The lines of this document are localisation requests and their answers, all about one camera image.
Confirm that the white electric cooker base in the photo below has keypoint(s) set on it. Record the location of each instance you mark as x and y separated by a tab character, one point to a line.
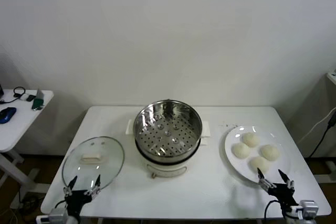
168	169

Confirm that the white shelf edge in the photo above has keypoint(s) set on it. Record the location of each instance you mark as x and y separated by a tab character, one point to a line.
332	77

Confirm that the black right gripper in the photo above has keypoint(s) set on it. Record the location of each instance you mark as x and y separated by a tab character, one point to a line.
284	197

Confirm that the white steamed baozi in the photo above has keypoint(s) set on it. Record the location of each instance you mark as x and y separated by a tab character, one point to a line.
261	163
270	152
250	139
241	151

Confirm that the small black device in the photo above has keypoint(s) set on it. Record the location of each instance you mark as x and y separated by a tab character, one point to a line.
31	97

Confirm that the white round plate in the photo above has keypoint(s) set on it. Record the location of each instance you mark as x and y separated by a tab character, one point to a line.
281	169

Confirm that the grey wedge stand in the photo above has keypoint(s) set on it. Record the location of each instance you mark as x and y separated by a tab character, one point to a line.
39	94

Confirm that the green small device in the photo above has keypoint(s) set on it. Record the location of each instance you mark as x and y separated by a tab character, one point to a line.
37	103

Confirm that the small white adapter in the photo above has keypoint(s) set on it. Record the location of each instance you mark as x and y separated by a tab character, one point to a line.
24	97

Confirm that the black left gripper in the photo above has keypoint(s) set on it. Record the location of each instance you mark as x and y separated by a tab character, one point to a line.
76	203

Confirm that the blue computer mouse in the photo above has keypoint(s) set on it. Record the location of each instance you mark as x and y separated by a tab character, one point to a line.
7	114

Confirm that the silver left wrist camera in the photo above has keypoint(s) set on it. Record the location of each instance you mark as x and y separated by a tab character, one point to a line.
56	217

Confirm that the white side table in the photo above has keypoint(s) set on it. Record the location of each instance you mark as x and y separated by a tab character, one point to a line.
23	121

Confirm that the stainless perforated steamer basket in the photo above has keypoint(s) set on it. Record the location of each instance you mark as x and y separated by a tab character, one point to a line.
183	119

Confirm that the white furniture base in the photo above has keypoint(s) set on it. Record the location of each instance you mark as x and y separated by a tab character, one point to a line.
325	167

